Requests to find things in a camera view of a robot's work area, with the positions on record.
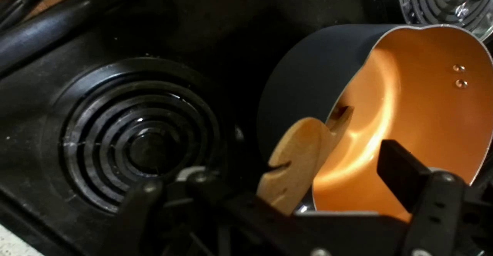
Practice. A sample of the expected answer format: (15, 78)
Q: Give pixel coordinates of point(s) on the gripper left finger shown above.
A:
(146, 217)

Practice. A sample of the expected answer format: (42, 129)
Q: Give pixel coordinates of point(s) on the black coil stove burner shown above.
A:
(142, 140)

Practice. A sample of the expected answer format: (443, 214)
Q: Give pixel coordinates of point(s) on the black pot with copper inside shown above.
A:
(423, 125)

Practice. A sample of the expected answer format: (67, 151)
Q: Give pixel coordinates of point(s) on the coil stove burner with chrome pan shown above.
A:
(443, 1)

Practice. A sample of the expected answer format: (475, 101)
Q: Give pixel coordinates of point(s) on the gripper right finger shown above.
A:
(435, 209)

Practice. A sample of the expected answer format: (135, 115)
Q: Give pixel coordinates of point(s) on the wooden spoon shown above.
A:
(294, 159)

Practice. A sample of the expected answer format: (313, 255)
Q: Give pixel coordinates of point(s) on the black stove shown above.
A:
(231, 28)

